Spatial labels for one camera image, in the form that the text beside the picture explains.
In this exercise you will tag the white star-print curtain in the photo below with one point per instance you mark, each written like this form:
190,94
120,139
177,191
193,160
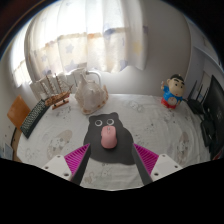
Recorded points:
86,36

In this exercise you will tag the black computer monitor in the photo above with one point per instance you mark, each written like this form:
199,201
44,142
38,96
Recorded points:
216,106

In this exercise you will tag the white printed tablecloth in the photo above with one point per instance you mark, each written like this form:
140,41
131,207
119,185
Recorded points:
160,130

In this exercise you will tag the black router with antennas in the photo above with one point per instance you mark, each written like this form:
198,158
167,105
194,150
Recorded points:
196,106

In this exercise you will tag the wooden model sailing ship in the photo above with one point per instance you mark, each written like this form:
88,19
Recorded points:
57,97

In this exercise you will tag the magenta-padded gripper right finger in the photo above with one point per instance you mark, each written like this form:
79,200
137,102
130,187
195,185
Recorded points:
148,160

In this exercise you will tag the pink computer mouse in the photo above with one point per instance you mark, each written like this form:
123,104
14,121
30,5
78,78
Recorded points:
109,138

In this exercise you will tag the large white conch shell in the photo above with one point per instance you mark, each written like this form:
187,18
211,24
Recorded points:
90,96

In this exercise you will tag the orange wooden chair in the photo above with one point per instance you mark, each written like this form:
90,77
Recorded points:
18,111

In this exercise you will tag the cartoon boy figurine clock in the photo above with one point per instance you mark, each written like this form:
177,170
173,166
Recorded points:
173,93

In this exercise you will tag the black computer keyboard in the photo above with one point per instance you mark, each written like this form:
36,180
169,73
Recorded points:
33,118

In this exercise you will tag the dark grey cat-shaped mouse pad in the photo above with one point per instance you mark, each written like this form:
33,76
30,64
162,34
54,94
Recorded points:
125,140

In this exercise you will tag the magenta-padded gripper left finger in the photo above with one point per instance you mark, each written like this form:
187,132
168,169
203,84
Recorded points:
75,160

